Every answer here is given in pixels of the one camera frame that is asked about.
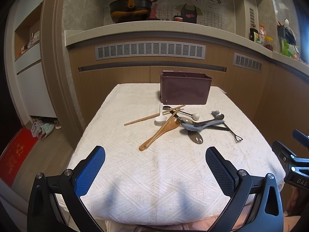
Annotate green snack bag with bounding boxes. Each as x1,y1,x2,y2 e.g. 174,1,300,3
281,39,299,60

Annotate red floor mat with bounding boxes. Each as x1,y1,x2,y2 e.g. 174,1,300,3
1,127,38,187

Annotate slippers on floor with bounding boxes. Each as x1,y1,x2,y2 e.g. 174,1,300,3
30,119,62,140

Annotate maroon plastic utensil caddy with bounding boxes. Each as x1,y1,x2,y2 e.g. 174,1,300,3
160,71,212,105

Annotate long grey vent grille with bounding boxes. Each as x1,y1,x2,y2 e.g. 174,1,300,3
95,41,206,60

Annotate white textured table cloth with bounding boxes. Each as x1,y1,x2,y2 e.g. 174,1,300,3
68,83,285,225

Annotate black wok with orange handle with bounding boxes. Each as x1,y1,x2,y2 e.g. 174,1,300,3
110,0,152,24

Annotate black shovel-shaped spoon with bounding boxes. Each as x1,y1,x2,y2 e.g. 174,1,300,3
215,123,243,142

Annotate white shelf cabinet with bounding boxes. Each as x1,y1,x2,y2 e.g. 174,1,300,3
4,0,56,125

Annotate cartoon kitchen wall sticker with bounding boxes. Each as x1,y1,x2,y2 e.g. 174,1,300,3
118,0,224,27

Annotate metal spoon with white ball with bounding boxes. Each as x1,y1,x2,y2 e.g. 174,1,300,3
163,105,199,120

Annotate wooden spoon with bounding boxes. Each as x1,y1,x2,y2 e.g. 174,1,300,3
139,117,180,151

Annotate orange-capped clear bottle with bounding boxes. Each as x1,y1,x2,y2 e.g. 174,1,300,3
258,24,266,45

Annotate grey plastic rice spoon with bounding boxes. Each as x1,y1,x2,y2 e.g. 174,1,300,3
182,120,225,132

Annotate upper wooden chopstick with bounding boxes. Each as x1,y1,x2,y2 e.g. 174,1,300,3
124,104,186,126

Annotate dark sauce bottle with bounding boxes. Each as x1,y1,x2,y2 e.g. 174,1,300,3
249,24,259,43

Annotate wooden chopstick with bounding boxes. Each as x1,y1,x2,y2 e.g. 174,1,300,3
124,104,186,126
158,110,180,136

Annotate small grey vent grille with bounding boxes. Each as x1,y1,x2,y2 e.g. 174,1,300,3
233,53,262,72

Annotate translucent brown plastic spoon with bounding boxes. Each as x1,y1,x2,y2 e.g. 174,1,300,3
177,117,203,145

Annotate lower wooden chopstick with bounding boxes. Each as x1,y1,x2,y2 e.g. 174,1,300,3
158,110,180,136

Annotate white plastic spoon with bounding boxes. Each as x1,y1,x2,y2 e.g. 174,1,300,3
154,103,167,124

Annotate black utensil basket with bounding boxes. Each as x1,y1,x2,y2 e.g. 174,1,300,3
277,19,296,45

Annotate shiny metal spoon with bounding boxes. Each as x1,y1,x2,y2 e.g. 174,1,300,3
193,111,224,127

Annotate red-filled glass jar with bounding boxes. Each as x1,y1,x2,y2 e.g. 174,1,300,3
263,36,273,51

